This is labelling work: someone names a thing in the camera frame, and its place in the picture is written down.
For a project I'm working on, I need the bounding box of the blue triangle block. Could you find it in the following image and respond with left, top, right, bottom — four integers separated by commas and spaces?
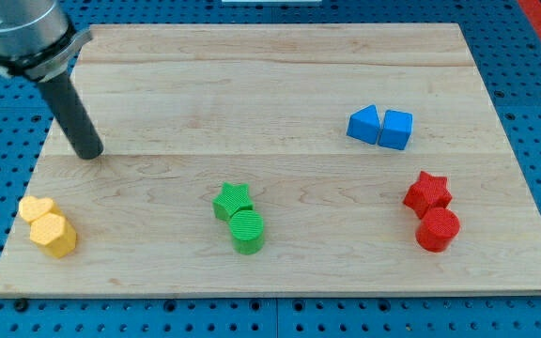
347, 105, 380, 145

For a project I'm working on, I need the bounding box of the green star block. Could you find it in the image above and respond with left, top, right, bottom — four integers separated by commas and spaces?
212, 182, 254, 222

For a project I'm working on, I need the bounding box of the yellow heart block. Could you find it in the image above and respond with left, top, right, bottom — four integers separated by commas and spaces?
18, 195, 63, 223

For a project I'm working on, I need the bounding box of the blue cube block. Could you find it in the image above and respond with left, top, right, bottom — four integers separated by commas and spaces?
379, 110, 413, 150

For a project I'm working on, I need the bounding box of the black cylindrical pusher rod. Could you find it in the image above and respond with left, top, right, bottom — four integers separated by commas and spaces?
37, 71, 103, 160

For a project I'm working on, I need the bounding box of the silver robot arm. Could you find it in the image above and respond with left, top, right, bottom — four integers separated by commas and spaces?
0, 0, 103, 160

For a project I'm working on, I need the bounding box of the red star block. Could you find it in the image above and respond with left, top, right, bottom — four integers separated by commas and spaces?
403, 171, 453, 219

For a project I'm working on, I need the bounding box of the yellow hexagon block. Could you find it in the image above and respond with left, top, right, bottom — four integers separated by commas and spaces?
29, 213, 77, 258

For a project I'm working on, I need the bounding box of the green cylinder block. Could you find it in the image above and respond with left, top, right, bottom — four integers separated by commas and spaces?
228, 210, 265, 255

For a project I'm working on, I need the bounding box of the light wooden board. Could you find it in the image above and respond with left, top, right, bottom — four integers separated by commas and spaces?
0, 23, 541, 299

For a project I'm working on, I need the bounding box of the red cylinder block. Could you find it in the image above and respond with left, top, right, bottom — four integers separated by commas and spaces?
415, 207, 460, 253

